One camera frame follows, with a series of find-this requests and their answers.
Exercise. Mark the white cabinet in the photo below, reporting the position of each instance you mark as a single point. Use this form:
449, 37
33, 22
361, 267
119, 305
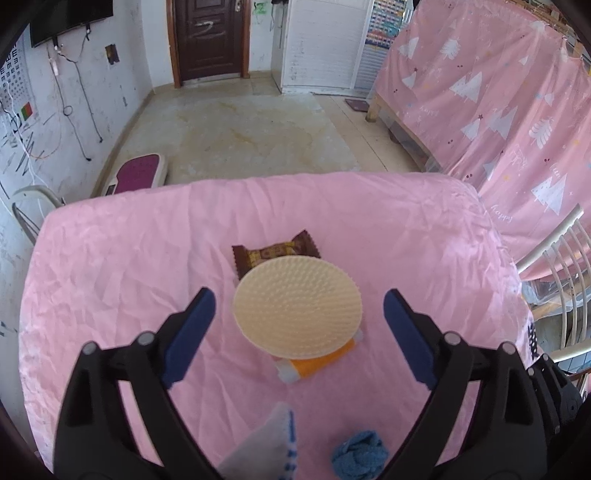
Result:
318, 46

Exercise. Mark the wooden bed frame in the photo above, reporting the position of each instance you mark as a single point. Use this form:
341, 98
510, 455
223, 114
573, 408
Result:
383, 113

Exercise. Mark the eye chart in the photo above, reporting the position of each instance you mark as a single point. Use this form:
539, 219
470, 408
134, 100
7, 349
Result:
14, 74

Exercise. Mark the maroon bathroom scale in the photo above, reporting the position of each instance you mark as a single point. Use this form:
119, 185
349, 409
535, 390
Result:
138, 173

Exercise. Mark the white metal chair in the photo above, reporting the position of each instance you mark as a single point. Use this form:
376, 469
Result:
561, 258

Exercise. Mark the orange box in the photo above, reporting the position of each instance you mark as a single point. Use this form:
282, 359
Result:
318, 364

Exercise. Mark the cream scrub brush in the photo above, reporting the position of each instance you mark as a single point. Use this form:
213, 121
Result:
298, 307

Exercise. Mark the pink tree printed sheet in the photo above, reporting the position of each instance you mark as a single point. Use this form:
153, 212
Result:
489, 101

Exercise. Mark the white blue dotted cloth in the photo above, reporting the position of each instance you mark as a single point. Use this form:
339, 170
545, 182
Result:
532, 341

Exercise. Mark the brown snack wrapper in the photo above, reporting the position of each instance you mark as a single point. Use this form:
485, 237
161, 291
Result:
258, 254

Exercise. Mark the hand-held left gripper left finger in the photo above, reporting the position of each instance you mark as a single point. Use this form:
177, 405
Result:
189, 337

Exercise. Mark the black wall television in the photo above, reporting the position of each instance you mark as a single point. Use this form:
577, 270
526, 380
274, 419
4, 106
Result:
69, 18

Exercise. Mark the pink tablecloth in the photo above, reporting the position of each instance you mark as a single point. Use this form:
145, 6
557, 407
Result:
138, 258

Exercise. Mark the white plastic chair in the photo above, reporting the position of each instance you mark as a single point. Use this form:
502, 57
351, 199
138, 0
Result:
32, 198

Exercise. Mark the colourful wall poster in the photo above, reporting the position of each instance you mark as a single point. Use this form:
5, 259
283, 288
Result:
385, 23

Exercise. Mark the blue cloth ball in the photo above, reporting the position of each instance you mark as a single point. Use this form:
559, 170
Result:
360, 454

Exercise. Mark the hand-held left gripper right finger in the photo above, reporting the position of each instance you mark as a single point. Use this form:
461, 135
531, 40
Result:
408, 337

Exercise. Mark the dark floor mat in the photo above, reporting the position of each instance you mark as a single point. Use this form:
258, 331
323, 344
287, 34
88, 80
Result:
357, 104

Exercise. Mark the wall outlet box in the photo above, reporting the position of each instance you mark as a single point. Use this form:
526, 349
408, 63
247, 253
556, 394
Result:
111, 54

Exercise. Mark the dark brown door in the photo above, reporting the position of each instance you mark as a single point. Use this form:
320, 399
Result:
207, 41

